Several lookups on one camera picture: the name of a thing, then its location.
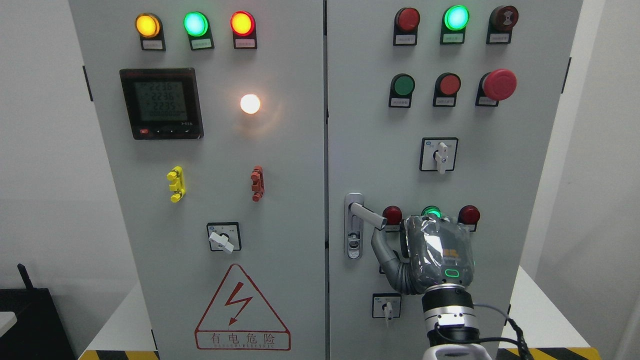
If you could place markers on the grey robotic hand plastic covered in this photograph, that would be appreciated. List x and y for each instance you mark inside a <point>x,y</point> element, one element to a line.
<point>440,252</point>

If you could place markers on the silver door swing handle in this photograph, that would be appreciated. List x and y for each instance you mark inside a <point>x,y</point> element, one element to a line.
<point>355,216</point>

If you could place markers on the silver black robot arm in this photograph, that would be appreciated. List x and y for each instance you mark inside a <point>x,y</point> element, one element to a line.
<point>451,324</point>

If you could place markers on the grey electrical cabinet right door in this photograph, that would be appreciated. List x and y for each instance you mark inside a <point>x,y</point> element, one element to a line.
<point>375,150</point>

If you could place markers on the grey electrical cabinet door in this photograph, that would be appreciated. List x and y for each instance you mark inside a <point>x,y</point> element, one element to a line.
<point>375,150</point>
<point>282,235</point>

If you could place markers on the grey electrical cabinet left door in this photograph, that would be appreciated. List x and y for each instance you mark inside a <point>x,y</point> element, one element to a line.
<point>282,235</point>

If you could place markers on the green lit indicator middle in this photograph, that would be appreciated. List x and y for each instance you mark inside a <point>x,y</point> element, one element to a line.
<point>432,210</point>

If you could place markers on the green lit indicator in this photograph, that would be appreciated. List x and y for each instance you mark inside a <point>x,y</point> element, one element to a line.
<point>453,25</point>
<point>432,210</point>

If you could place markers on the red indicator light middle right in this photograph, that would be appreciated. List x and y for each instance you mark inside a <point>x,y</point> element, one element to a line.
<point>469,217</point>

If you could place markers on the red indicator light middle left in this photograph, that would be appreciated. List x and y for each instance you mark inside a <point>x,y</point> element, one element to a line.
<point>394,218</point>

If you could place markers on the red push button upper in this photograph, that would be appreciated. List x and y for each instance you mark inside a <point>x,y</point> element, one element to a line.
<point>446,89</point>

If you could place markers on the green push button upper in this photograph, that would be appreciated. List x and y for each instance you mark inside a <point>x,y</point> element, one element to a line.
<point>401,91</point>

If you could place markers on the red emergency stop mushroom button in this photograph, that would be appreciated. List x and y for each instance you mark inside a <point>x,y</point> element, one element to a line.
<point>495,86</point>

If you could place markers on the red terminal connector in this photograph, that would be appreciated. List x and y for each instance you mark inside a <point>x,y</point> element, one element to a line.
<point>258,183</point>

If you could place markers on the red electrical hazard warning sticker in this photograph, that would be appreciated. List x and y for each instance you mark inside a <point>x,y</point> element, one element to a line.
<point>239,317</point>

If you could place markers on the red indicator light top right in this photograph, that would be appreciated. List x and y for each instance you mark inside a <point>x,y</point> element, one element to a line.
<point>405,30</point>

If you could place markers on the green lit indicator top right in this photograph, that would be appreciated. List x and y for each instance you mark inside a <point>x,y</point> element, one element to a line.
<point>453,25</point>

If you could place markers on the white lit indicator lamp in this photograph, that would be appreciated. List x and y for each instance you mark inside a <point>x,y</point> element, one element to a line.
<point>250,103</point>

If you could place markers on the dark red buzzer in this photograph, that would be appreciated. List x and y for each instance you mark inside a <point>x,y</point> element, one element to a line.
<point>501,23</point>

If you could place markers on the yellow terminal connector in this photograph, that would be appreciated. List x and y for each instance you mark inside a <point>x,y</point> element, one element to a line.
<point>176,183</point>

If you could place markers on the red lit indicator light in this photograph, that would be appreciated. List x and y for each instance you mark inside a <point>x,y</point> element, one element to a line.
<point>243,28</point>

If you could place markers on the black digital power meter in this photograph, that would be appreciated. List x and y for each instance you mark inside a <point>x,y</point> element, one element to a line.
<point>162,103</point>

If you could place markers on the green indicator light top left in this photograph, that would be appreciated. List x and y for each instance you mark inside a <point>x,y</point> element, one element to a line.
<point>197,27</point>

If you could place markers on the yellow indicator light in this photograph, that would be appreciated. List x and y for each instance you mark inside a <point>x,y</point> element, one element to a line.
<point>150,31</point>

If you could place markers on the black box with antenna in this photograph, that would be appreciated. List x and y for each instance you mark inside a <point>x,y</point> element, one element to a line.
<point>38,333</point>

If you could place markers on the lower white rotary selector switch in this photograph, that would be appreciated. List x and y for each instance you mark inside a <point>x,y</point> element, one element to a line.
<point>387,306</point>

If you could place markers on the upper right rotary selector switch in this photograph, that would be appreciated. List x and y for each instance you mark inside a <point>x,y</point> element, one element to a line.
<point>438,154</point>

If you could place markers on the left door rotary selector switch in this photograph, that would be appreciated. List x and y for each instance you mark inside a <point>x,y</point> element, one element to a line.
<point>224,237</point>

